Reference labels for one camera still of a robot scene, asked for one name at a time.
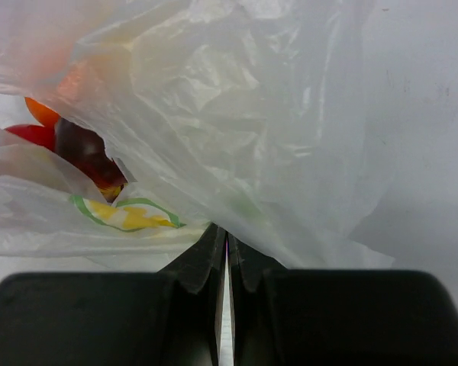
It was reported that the dark brown fake fruit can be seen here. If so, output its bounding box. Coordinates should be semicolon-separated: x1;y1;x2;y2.
54;118;127;203

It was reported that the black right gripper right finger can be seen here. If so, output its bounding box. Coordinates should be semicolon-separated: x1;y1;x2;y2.
227;236;458;365

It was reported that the orange fake fruit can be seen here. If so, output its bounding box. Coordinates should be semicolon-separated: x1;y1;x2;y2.
24;97;60;129

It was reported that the translucent white plastic bag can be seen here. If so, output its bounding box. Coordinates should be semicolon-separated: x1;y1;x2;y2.
0;1;392;268

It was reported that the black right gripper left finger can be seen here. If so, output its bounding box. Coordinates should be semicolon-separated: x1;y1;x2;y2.
0;225;226;365

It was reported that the red fake fruit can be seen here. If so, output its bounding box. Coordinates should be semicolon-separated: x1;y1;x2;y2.
5;124;55;152

